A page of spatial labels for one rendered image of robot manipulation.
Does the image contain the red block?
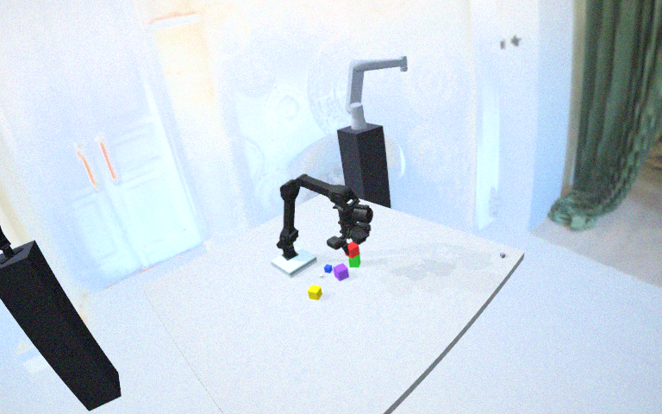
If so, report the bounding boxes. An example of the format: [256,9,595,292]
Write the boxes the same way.
[345,242,359,259]

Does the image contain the purple cube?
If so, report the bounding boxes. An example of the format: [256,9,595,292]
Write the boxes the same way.
[333,263,349,281]

